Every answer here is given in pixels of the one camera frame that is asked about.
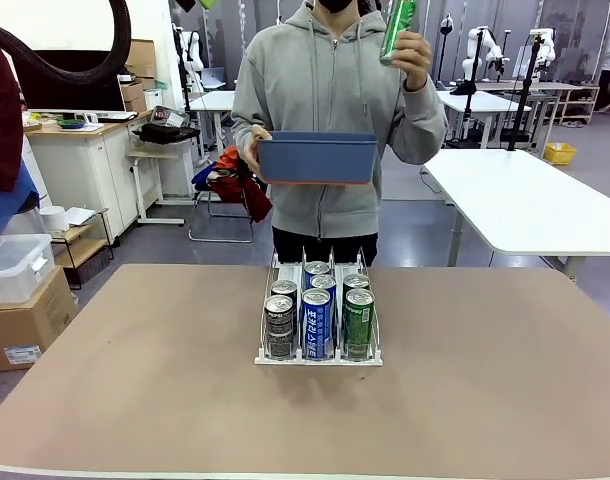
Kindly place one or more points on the silver laptop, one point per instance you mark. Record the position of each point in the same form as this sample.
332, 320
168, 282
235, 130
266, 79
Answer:
212, 77

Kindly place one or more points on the low wooden metal shelf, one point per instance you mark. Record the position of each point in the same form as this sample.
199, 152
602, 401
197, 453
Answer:
82, 252

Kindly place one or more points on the white paper roll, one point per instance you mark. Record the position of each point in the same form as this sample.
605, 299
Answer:
54, 219

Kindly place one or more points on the white background table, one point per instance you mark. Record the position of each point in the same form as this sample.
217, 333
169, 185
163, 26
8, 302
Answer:
210, 102
490, 102

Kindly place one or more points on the white rolling side table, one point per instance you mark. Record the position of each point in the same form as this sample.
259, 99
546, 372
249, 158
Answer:
139, 190

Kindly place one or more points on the blue plastic bin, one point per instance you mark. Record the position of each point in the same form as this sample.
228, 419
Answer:
317, 160

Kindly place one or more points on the black tripod pole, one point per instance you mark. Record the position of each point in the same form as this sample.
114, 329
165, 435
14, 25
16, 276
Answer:
523, 100
474, 75

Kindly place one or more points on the blue cloth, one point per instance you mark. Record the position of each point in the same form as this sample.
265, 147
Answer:
5, 210

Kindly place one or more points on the person's right forearm grey sleeve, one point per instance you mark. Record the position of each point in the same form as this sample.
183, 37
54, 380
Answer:
238, 125

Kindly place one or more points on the person in grey hoodie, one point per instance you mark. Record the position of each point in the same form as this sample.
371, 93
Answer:
330, 100

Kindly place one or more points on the open brown cardboard box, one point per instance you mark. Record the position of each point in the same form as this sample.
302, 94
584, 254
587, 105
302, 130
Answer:
141, 57

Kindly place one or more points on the small brown cardboard box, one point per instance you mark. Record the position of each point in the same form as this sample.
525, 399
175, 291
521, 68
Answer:
135, 102

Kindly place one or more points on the person's left hand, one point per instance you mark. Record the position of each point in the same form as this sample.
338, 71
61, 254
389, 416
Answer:
416, 60

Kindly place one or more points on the large black monitor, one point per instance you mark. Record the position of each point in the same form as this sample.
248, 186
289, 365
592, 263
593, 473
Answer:
75, 97

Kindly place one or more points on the white keyboard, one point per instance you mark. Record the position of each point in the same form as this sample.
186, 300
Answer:
110, 116

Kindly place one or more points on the black object on table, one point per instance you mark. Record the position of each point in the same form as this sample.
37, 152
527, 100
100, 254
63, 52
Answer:
462, 90

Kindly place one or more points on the person's left forearm grey sleeve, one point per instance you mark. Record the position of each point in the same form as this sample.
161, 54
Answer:
420, 125

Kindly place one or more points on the green beverage can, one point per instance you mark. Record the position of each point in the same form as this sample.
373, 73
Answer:
356, 281
359, 325
397, 25

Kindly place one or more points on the white papers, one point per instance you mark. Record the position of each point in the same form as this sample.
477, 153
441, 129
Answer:
80, 216

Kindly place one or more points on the blue Pocari Sweat can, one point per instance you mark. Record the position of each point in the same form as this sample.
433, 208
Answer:
317, 267
324, 282
316, 325

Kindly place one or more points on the yellow plastic crate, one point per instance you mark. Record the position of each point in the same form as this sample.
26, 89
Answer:
560, 155

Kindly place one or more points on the small white box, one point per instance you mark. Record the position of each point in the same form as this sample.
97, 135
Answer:
152, 99

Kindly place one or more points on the large white table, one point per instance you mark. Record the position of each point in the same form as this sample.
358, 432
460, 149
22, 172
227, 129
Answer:
525, 200

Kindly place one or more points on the black bag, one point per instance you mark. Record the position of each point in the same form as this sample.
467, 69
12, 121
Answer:
165, 132

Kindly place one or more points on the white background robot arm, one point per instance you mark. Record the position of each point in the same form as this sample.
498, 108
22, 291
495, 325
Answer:
195, 55
547, 50
472, 50

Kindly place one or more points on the maroon hanging jacket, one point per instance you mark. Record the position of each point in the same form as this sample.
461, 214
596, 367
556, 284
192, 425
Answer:
2, 125

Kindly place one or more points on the black stand with white head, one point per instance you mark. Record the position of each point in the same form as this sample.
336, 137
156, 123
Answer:
447, 25

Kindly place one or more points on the clear plastic storage box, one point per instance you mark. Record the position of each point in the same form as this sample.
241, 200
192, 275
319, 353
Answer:
15, 270

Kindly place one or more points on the person's right hand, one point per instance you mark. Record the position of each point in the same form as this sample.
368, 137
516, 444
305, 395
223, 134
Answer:
251, 150

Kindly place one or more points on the white cabinet with wooden top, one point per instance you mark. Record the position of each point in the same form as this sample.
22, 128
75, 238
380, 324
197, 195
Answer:
85, 165

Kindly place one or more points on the green plate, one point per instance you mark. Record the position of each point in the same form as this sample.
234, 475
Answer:
72, 123

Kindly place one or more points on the clear wrapped package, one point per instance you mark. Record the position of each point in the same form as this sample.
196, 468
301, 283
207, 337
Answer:
167, 117

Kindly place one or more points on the black Pepsi can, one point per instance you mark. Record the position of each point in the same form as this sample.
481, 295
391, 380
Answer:
279, 325
284, 287

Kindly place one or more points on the long wooden workbench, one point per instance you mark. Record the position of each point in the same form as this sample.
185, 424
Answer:
560, 87

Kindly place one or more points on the large brown cardboard box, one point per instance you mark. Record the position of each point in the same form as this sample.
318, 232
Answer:
30, 325

